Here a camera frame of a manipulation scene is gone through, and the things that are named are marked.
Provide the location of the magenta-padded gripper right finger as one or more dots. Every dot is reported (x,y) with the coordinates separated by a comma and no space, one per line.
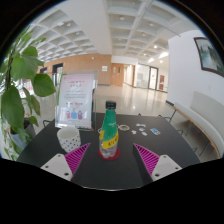
(165,165)

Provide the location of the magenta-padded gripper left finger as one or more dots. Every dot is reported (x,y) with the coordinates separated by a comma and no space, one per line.
(58,165)

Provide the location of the green-labelled clear drink bottle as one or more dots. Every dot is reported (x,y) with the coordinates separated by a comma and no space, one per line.
(109,133)

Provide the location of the white black-dotted cup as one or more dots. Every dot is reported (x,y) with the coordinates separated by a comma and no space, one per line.
(69,140)

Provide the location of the small blue card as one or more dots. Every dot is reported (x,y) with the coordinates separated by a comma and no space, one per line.
(154,131)

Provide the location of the round pale sticker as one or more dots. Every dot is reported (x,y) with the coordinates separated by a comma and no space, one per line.
(124,127)

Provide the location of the long white bench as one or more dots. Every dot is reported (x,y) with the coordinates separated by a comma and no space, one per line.
(206,115)

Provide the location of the clear acrylic sign stand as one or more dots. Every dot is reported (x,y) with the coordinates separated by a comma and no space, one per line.
(76,96)

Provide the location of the dark-framed glass door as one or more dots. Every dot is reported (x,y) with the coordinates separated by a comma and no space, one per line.
(153,77)

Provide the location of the green potted plant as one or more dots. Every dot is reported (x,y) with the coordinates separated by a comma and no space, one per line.
(23,68)

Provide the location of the ceiling lights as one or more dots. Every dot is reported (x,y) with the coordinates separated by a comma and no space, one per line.
(121,18)

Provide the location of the dark-framed wall picture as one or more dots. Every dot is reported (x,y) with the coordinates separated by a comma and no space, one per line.
(210,56)

